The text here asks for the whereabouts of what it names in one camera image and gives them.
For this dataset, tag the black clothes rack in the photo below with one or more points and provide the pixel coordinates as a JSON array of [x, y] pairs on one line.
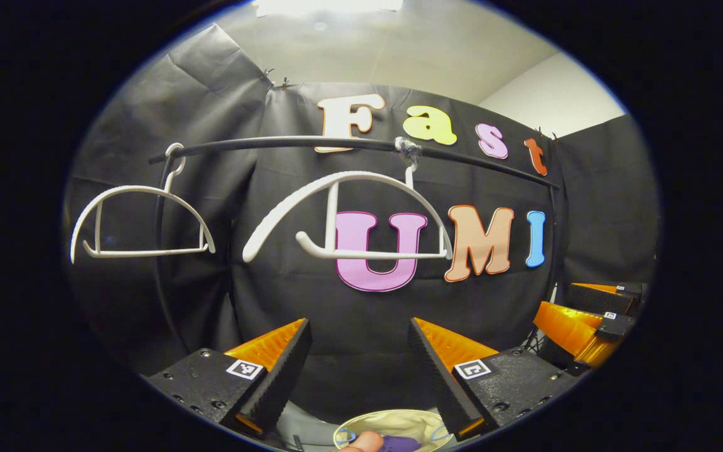
[[273, 142]]

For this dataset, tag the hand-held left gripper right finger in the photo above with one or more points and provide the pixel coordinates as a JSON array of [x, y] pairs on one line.
[[440, 376]]

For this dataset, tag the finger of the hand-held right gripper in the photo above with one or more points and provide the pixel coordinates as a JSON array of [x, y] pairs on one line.
[[568, 329], [600, 298]]

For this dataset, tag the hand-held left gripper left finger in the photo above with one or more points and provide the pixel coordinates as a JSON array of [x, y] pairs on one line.
[[283, 383]]

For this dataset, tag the white plastic hanger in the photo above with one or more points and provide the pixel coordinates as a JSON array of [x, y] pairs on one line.
[[142, 189], [349, 179]]

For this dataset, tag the purple shirt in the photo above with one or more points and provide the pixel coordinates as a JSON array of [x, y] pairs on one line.
[[402, 444]]

